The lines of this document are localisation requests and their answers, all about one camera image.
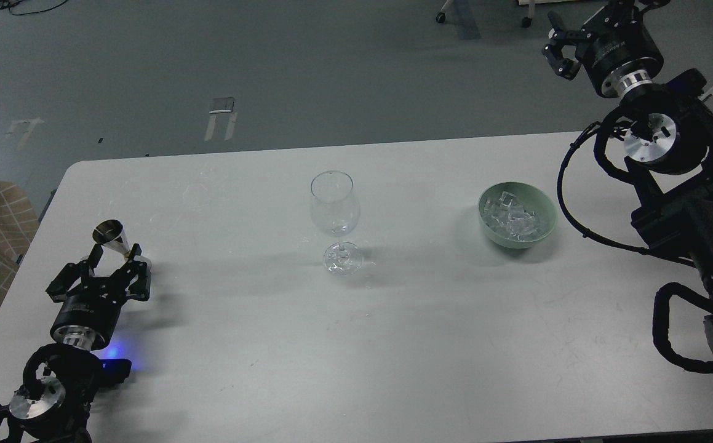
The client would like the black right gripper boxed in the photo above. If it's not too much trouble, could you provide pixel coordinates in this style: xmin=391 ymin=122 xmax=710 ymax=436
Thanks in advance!
xmin=542 ymin=1 xmax=669 ymax=98

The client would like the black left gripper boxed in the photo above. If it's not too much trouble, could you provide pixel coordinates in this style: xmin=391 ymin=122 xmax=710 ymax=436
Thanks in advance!
xmin=45 ymin=244 xmax=151 ymax=351

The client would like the steel cocktail jigger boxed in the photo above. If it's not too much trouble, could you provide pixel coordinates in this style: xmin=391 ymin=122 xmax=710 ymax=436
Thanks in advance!
xmin=92 ymin=219 xmax=152 ymax=273

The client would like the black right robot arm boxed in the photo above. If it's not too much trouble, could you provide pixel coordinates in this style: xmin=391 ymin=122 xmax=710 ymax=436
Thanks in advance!
xmin=542 ymin=1 xmax=713 ymax=375

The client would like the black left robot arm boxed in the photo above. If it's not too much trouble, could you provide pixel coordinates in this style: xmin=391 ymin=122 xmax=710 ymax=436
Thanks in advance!
xmin=0 ymin=244 xmax=151 ymax=442

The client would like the pile of ice cubes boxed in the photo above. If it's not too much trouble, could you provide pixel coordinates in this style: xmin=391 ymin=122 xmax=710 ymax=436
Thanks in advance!
xmin=482 ymin=191 xmax=549 ymax=243

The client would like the clear wine glass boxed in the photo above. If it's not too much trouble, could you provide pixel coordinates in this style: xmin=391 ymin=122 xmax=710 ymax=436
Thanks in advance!
xmin=309 ymin=170 xmax=364 ymax=276

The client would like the green bowl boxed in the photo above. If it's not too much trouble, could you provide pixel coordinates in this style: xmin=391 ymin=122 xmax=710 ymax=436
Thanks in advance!
xmin=477 ymin=182 xmax=558 ymax=249

